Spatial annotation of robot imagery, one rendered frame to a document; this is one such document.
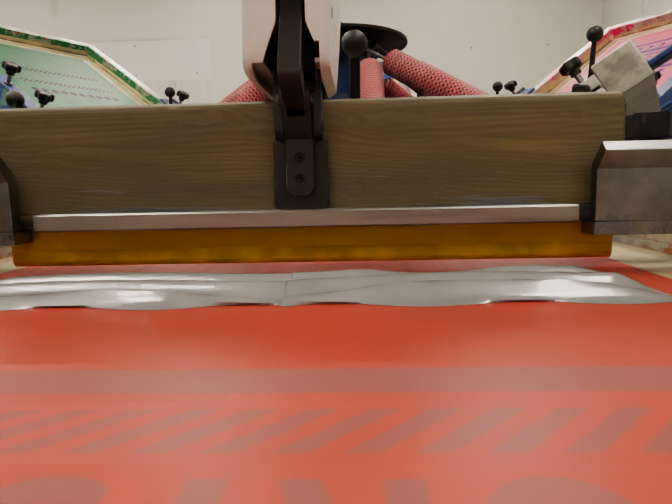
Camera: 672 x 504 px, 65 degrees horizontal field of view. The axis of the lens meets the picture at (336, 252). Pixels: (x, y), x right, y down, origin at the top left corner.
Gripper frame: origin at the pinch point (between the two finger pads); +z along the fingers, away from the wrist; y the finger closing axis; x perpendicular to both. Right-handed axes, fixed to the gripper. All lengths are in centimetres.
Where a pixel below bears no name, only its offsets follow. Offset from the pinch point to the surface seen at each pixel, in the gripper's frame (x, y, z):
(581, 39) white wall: 185, -414, -107
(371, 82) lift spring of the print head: 6, -60, -16
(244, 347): -0.7, 16.1, 6.0
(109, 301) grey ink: -8.4, 9.8, 5.7
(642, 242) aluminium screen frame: 25.1, -7.7, 5.7
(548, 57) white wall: 159, -413, -94
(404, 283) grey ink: 5.4, 9.0, 5.3
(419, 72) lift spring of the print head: 15, -67, -19
